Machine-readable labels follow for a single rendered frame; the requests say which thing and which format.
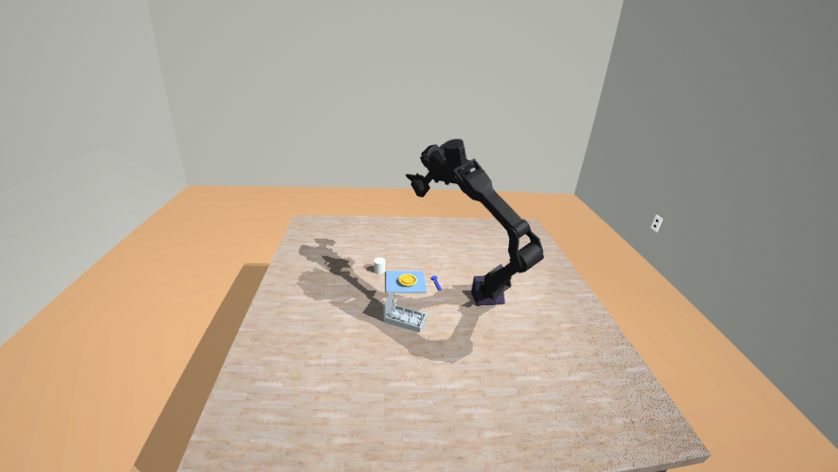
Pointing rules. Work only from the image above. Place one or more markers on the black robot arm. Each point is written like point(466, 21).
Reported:
point(478, 187)

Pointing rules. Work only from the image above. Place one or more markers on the yellow plate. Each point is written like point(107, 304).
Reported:
point(407, 280)

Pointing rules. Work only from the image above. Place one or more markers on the light blue mat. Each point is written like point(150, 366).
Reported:
point(392, 283)

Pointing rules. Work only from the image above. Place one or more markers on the grey dish rack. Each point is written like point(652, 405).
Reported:
point(402, 317)

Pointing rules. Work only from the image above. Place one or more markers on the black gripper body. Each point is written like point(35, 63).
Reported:
point(420, 183)

